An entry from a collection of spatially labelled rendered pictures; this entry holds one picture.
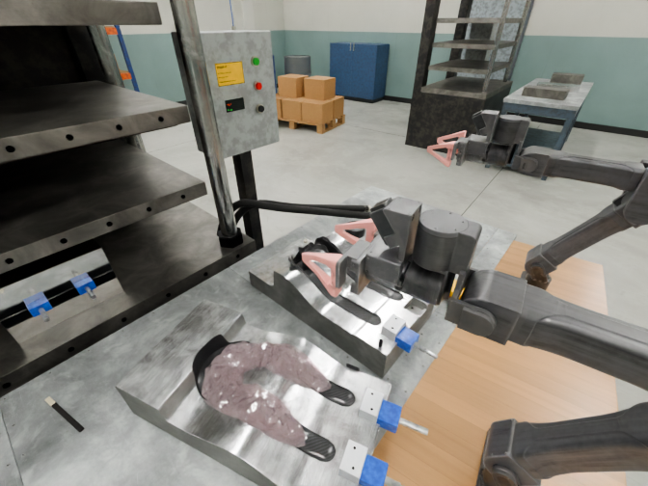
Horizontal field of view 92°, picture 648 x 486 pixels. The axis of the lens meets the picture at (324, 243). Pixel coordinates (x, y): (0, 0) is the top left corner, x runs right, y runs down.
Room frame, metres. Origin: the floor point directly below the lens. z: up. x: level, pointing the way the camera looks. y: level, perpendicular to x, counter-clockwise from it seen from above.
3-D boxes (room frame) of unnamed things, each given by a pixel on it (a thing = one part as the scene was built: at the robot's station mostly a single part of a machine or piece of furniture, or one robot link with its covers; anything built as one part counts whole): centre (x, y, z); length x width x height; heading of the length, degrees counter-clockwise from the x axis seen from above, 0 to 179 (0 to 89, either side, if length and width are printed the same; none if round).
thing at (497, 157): (0.83, -0.47, 1.21); 0.07 x 0.06 x 0.07; 57
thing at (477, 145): (0.87, -0.42, 1.25); 0.07 x 0.06 x 0.11; 147
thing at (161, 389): (0.36, 0.13, 0.86); 0.50 x 0.26 x 0.11; 66
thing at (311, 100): (5.81, 0.34, 0.37); 1.20 x 0.82 x 0.74; 60
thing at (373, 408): (0.31, -0.14, 0.86); 0.13 x 0.05 x 0.05; 66
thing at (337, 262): (0.37, -0.01, 1.20); 0.09 x 0.07 x 0.07; 57
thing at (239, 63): (1.31, 0.35, 0.74); 0.30 x 0.22 x 1.47; 139
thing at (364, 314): (0.67, -0.04, 0.92); 0.35 x 0.16 x 0.09; 49
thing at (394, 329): (0.47, -0.20, 0.89); 0.13 x 0.05 x 0.05; 49
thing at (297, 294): (0.69, -0.04, 0.87); 0.50 x 0.26 x 0.14; 49
